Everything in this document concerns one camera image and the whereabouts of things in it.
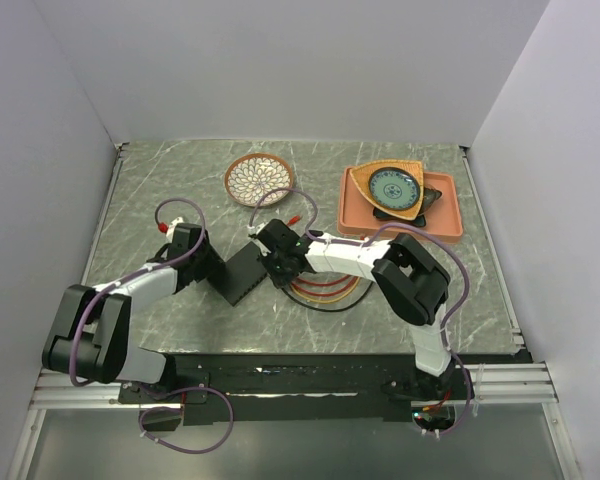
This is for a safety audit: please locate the black ethernet cable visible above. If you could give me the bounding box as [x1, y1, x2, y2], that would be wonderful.
[282, 279, 372, 314]

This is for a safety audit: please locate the black network switch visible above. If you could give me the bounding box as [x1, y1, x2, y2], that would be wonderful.
[208, 242, 267, 307]

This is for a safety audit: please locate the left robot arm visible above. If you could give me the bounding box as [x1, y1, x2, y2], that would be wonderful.
[42, 223, 224, 402]

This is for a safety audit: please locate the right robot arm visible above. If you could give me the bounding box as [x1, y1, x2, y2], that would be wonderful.
[248, 219, 452, 399]

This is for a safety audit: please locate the floral patterned brown plate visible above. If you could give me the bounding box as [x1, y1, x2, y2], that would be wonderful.
[224, 153, 294, 207]

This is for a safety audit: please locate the teal round patterned plate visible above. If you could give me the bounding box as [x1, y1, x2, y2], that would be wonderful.
[368, 167, 421, 210]

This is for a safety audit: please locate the black dish under plates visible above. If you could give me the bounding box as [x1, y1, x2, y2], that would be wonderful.
[373, 186, 442, 228]

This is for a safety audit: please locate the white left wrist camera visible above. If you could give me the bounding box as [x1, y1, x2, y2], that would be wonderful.
[158, 216, 186, 237]

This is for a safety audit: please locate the red ethernet cable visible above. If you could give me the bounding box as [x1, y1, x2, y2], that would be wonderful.
[285, 214, 361, 300]

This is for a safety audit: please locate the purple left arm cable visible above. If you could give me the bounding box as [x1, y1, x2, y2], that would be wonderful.
[68, 198, 209, 387]

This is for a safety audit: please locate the orange ethernet cable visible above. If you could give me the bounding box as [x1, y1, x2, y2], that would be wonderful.
[292, 279, 362, 305]

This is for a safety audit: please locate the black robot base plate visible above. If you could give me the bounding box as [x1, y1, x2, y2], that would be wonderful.
[118, 354, 474, 426]

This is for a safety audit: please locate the aluminium frame rail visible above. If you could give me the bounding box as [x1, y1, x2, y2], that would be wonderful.
[29, 364, 558, 410]

